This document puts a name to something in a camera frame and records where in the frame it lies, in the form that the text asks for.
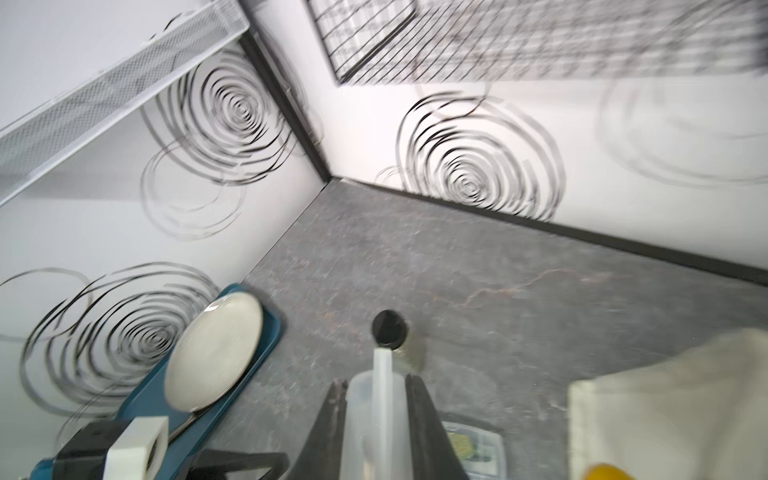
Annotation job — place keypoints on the black wire basket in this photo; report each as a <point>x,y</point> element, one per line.
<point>426,42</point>

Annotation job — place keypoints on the clear compass case cream label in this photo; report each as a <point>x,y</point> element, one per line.
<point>376,439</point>

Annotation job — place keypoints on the white mesh wall shelf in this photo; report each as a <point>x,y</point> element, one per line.
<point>47,136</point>

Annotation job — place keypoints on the clear compass case green label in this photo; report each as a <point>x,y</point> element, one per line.
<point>480,451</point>

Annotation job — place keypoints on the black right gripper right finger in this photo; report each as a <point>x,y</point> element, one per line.
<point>433,456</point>

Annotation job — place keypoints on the cream canvas bag yellow handles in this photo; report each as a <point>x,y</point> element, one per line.
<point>699,415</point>

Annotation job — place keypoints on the round metal plate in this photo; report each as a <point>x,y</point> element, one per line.
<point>213,352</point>

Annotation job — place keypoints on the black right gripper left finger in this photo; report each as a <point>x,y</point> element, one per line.
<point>320,457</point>

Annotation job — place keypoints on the herb spice jar black lid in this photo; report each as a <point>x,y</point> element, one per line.
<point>392,331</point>

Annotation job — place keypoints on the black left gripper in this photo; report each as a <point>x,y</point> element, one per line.
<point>84,456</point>

